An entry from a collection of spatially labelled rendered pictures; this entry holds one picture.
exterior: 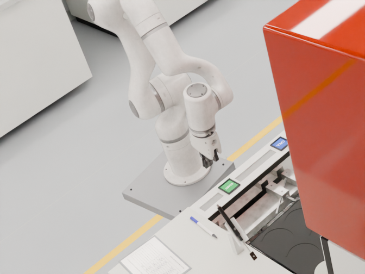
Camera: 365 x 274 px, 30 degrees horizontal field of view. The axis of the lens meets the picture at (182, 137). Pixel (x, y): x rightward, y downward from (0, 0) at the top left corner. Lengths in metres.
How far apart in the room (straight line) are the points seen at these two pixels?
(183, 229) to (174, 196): 0.31
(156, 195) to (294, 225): 0.58
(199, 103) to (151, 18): 0.28
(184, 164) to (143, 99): 0.35
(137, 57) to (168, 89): 0.17
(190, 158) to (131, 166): 1.67
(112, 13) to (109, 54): 3.24
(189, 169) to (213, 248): 0.48
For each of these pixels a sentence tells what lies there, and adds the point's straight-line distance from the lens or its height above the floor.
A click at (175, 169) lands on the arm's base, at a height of 0.91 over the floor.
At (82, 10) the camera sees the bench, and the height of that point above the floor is 0.19.
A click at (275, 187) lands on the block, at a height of 0.91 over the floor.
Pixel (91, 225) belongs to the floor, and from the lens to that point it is 3.88.
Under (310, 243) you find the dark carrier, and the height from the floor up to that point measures 0.90.
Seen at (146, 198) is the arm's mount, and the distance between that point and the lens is 2.56.
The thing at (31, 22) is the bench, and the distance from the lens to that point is 4.67.
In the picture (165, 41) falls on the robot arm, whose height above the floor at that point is 1.56.
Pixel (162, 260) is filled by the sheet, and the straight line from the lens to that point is 2.17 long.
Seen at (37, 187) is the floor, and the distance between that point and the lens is 4.33.
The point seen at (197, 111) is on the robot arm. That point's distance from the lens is 1.99.
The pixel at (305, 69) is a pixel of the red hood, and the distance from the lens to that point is 1.38.
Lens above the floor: 2.50
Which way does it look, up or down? 36 degrees down
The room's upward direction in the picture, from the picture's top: 19 degrees counter-clockwise
